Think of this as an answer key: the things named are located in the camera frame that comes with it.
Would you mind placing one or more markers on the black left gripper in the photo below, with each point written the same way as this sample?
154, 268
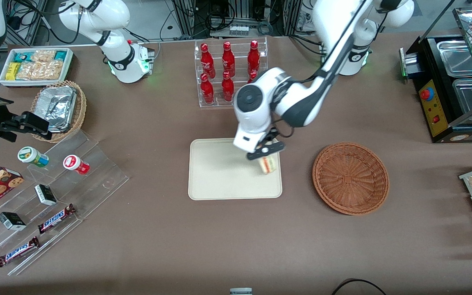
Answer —
271, 136

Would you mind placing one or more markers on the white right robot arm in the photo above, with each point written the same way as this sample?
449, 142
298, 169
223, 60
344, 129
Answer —
125, 61

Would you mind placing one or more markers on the silver foil container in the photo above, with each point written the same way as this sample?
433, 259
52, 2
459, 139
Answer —
57, 106

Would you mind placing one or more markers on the small black box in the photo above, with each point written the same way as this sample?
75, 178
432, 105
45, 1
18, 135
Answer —
45, 194
11, 221

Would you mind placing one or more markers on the black food warmer machine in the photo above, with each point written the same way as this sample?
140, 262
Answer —
436, 119

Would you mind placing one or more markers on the yellow snack packet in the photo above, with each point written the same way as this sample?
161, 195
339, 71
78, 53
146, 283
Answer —
13, 71

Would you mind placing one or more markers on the small clear cracker bag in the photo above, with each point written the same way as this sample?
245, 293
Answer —
43, 56

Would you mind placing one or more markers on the small grey white box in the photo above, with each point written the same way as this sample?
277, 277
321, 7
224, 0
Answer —
241, 291

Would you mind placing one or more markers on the red soda bottle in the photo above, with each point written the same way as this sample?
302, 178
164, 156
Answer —
253, 57
253, 78
207, 90
207, 61
228, 59
228, 88

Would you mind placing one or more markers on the teal snack packet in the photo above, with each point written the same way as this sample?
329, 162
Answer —
60, 55
23, 57

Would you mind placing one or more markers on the Snickers chocolate bar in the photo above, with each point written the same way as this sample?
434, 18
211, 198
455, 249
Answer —
55, 219
17, 252

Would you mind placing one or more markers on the triangular sandwich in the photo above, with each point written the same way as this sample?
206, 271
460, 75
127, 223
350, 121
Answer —
269, 164

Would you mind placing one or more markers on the white power strip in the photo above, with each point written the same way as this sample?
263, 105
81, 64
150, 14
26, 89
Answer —
239, 30

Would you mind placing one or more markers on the green lid cup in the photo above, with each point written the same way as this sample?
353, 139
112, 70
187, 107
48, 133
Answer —
31, 155

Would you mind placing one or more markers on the clear acrylic stepped display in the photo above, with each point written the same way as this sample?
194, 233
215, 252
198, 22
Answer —
96, 172

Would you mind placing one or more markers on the beige rectangular tray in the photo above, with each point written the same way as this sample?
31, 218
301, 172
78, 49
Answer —
219, 176

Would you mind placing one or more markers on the light wicker basket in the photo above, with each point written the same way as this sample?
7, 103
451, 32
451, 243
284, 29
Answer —
80, 110

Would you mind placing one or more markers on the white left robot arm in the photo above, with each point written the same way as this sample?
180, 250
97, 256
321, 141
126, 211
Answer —
297, 102

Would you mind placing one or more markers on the red lid cup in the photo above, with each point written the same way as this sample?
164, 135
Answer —
74, 163

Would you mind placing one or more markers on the white plastic snack bin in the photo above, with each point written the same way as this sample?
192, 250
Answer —
69, 61

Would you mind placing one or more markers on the round brown wicker basket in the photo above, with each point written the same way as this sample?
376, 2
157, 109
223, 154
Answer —
350, 180

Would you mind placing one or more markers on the clear acrylic bottle rack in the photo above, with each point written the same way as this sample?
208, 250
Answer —
215, 104

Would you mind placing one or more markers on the large clear cracker bag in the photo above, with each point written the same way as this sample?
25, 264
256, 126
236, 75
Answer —
41, 70

